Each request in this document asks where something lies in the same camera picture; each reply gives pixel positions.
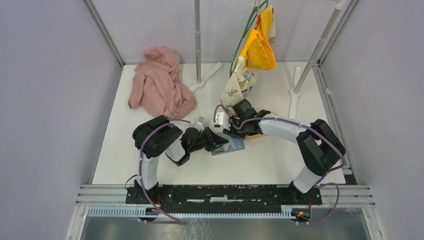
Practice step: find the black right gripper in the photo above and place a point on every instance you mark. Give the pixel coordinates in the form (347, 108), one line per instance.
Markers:
(231, 131)

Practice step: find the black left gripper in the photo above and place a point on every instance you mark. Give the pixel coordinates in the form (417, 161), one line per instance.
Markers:
(213, 139)

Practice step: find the white credit card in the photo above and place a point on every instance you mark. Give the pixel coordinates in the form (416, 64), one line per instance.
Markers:
(234, 145)

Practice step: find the yellow oval tray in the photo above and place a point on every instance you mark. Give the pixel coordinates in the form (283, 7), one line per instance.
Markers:
(258, 135)

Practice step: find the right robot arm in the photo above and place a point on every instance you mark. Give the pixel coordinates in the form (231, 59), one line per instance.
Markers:
(319, 146)

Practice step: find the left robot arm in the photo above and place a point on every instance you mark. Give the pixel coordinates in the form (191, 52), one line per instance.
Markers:
(159, 136)

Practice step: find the left metal rack pole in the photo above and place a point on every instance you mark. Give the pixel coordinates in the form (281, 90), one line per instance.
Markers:
(200, 80)

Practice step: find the metal rack pole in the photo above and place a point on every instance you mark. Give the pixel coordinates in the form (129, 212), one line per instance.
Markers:
(300, 74)
(200, 80)

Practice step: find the pink crumpled garment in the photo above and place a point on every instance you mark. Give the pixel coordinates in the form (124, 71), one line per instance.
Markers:
(157, 86)

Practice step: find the cartoon print children's garment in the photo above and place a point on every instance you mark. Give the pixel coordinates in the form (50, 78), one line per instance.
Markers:
(255, 55)

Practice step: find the green clothes hanger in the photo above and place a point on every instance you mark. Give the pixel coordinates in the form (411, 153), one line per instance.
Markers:
(250, 22)

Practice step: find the right metal rack pole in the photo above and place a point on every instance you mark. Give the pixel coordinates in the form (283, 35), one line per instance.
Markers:
(300, 74)

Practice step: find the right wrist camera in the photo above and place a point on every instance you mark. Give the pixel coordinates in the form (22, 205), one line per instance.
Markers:
(220, 122)

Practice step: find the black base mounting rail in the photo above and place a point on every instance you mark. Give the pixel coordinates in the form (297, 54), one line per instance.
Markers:
(230, 199)

